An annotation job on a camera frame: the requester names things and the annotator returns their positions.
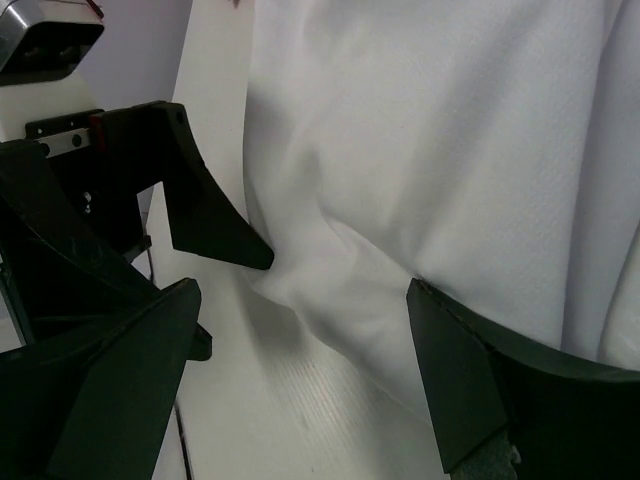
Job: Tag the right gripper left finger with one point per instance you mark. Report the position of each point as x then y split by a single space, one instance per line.
94 402

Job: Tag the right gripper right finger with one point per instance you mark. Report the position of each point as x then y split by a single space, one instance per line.
503 406

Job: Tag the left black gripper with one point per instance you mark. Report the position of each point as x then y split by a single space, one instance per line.
66 284

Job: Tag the white t-shirt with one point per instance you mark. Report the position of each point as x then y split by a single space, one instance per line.
488 148

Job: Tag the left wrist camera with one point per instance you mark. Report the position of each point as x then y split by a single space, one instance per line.
44 41

